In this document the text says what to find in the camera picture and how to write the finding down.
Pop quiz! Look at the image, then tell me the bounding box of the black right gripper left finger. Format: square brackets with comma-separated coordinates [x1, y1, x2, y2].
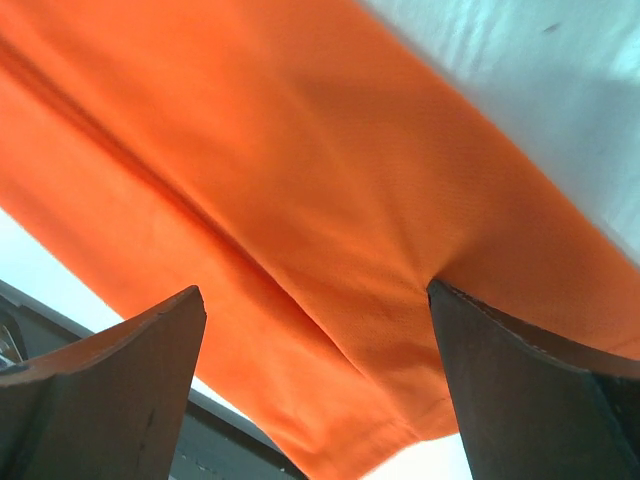
[1, 286, 206, 479]

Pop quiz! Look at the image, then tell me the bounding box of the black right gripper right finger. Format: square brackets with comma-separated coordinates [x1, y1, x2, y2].
[427, 281, 639, 479]

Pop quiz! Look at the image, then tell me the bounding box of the orange t shirt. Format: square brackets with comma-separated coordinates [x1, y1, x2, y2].
[1, 1, 639, 479]

